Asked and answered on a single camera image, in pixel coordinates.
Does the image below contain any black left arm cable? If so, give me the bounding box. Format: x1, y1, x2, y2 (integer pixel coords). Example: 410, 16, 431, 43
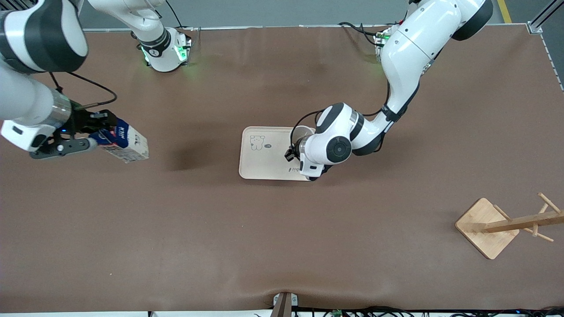
289, 79, 393, 152

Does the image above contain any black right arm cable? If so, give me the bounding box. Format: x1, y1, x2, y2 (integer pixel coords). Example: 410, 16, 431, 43
48, 70, 118, 111

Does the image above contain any black left base cable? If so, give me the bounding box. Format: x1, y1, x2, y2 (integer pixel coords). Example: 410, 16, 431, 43
338, 21, 385, 47

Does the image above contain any cream tray with rabbit print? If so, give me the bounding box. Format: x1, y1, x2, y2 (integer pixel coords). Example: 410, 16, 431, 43
239, 127, 320, 181

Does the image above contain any wooden cup rack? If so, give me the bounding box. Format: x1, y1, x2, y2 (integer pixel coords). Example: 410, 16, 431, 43
455, 192, 564, 260

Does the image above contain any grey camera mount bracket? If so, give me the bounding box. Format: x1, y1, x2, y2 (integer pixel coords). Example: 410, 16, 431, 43
272, 291, 299, 317

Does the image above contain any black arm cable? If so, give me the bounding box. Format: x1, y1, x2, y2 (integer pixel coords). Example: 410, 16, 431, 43
48, 70, 118, 111
289, 79, 393, 152

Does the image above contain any white cup with black handle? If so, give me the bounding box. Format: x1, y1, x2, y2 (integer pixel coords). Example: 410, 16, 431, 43
292, 125, 316, 144

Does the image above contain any blue white milk carton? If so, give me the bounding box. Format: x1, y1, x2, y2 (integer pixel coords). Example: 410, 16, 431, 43
88, 118, 149, 164

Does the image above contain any aluminium frame profile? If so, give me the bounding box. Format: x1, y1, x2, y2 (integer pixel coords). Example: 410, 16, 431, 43
527, 0, 564, 91

